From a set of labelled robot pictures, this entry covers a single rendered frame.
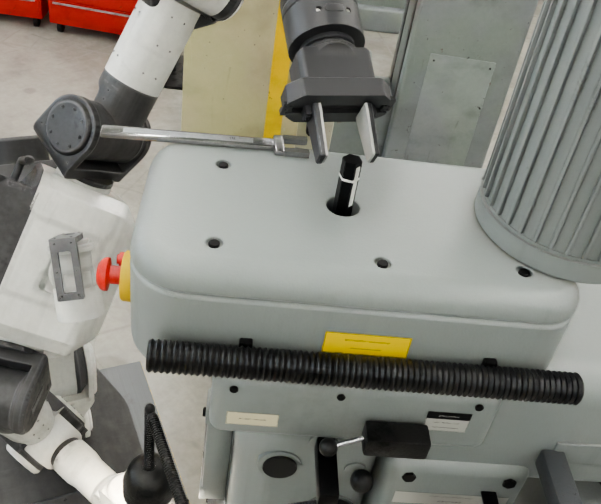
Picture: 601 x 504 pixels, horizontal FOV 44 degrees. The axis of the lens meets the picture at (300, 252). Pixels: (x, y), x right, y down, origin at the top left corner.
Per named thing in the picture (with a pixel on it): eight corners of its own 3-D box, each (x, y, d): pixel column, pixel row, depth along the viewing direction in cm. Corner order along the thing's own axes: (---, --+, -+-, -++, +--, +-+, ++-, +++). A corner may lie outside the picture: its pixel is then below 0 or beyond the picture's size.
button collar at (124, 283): (119, 311, 87) (118, 272, 83) (127, 278, 91) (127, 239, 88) (136, 313, 87) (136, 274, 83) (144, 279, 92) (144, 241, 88)
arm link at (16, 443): (-4, 436, 142) (-39, 417, 121) (47, 385, 146) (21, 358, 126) (39, 477, 140) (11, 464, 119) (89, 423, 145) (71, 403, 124)
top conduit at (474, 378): (145, 380, 74) (145, 355, 72) (151, 349, 77) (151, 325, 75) (576, 412, 78) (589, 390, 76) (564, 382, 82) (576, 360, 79)
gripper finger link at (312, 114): (321, 166, 80) (312, 116, 82) (330, 152, 77) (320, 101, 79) (307, 167, 79) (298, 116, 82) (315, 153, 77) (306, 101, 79)
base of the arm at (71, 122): (15, 151, 113) (65, 191, 109) (48, 75, 109) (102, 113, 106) (82, 158, 126) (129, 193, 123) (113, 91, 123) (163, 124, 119)
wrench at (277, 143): (98, 142, 85) (98, 135, 84) (103, 125, 88) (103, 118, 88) (308, 158, 88) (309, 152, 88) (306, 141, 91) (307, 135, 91)
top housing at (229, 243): (122, 378, 79) (119, 264, 69) (155, 230, 100) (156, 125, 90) (544, 410, 84) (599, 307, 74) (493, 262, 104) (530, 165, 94)
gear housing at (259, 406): (206, 436, 87) (211, 379, 81) (220, 296, 106) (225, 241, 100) (483, 455, 90) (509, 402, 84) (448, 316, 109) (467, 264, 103)
